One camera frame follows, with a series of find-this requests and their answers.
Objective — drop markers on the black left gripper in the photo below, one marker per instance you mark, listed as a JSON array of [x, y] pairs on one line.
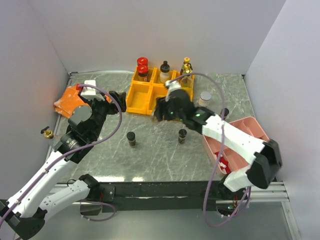
[[120, 98]]

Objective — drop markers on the orange white cloth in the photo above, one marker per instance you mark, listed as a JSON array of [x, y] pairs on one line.
[[69, 101]]

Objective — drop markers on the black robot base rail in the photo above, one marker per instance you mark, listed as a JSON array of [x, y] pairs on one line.
[[139, 196]]

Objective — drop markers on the white peppercorn jar silver lid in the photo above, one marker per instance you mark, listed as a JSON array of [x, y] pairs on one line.
[[204, 98]]

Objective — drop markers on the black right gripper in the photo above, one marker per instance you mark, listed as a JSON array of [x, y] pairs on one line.
[[161, 104]]

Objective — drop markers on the red lid sauce jar front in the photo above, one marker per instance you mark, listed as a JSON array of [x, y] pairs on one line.
[[143, 73]]

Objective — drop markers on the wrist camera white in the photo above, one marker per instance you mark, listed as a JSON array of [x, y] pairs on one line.
[[171, 86], [89, 93]]

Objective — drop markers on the yellow bin front right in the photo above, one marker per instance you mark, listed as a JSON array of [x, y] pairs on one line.
[[191, 93]]

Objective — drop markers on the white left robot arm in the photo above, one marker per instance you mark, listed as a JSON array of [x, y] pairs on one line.
[[27, 211]]

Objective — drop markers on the glass oil bottle gold spout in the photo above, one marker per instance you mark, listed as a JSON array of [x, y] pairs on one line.
[[184, 80]]

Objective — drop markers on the small black cap shaker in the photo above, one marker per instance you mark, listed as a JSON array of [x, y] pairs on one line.
[[224, 113], [182, 134], [131, 137]]

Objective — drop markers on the chili sauce bottle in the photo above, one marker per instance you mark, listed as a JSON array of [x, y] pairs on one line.
[[186, 63], [183, 70]]

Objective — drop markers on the red santa toy front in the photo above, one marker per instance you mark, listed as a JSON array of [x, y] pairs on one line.
[[223, 164]]

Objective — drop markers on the red lid sauce jar back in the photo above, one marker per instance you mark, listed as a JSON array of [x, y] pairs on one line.
[[142, 61]]

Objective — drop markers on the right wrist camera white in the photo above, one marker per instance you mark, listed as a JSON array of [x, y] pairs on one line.
[[171, 86]]

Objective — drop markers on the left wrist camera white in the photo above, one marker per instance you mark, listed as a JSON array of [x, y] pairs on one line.
[[89, 93]]

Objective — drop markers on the yellow bin back left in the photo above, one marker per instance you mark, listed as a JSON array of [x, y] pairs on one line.
[[152, 74]]

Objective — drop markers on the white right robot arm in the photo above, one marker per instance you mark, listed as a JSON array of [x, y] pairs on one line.
[[263, 157]]

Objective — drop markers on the red lid sauce jar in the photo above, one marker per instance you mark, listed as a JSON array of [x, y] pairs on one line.
[[143, 73], [142, 61]]

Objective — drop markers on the white powder bottle black cap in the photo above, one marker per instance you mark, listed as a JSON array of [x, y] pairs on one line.
[[164, 72]]

